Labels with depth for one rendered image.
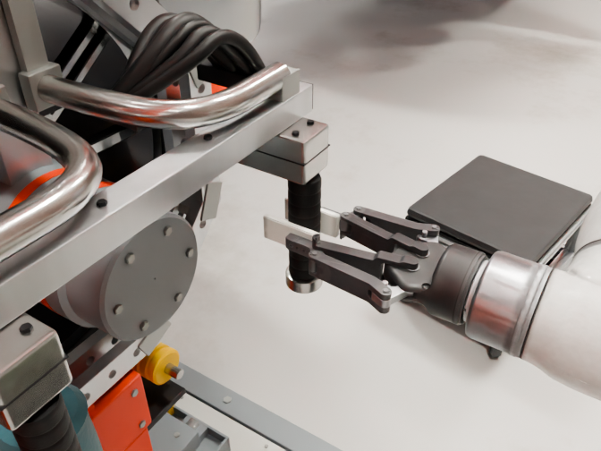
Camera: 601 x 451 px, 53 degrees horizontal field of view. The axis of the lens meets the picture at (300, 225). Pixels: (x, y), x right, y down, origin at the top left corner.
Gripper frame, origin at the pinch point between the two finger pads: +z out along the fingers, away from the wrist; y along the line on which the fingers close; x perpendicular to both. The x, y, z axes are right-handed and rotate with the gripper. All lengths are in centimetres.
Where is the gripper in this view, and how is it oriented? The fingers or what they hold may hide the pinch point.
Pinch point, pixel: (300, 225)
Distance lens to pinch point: 67.3
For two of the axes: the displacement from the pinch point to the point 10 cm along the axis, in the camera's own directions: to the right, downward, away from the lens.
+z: -8.4, -3.1, 4.3
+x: 0.0, -8.1, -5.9
